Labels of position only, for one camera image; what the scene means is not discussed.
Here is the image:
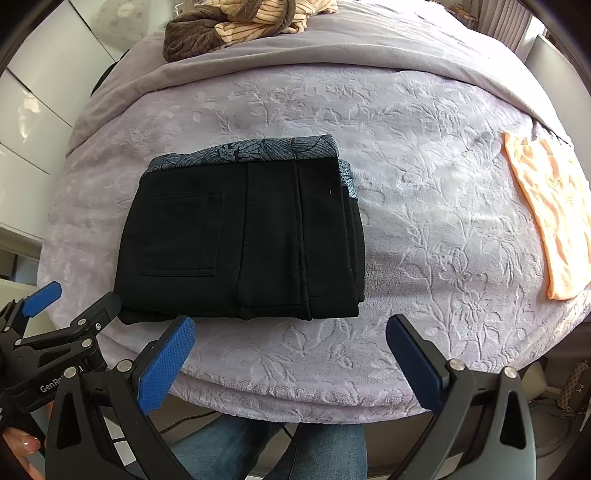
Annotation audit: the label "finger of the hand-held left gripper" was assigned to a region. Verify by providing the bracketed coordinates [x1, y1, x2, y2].
[0, 281, 63, 343]
[14, 292, 123, 366]

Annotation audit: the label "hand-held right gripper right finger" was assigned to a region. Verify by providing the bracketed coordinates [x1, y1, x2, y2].
[385, 315, 539, 480]

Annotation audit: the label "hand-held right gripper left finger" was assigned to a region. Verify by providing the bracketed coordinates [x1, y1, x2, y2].
[45, 315, 195, 480]

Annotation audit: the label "black pants with patterned lining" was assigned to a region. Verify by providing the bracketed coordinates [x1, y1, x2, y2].
[113, 134, 368, 324]

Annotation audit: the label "person's left hand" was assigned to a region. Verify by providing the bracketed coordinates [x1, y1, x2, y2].
[2, 427, 47, 480]

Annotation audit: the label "person's legs in blue jeans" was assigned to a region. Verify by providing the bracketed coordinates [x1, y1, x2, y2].
[171, 411, 369, 480]

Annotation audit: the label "lavender embossed blanket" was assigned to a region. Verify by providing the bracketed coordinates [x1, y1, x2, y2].
[39, 65, 591, 423]

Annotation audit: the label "brown patterned bag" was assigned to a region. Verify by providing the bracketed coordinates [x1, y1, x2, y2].
[556, 361, 591, 418]

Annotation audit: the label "white wardrobe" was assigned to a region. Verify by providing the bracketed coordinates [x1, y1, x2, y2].
[0, 0, 153, 287]

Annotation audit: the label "orange cloth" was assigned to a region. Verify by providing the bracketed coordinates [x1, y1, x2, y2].
[502, 131, 591, 302]

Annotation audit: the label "round grey patterned cushion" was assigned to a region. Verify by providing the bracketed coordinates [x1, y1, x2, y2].
[99, 0, 149, 43]

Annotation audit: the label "brown and cream striped blanket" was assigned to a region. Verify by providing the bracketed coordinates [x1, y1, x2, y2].
[163, 0, 340, 63]

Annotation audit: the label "white side cabinet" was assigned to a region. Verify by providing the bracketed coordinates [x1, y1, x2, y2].
[524, 34, 591, 144]

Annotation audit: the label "grey bed cover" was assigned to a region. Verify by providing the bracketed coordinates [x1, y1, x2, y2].
[65, 0, 568, 158]

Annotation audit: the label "beige curtain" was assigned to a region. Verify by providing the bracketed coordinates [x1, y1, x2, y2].
[455, 0, 548, 52]

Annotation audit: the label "black cable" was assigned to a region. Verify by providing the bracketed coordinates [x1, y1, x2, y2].
[159, 410, 222, 435]

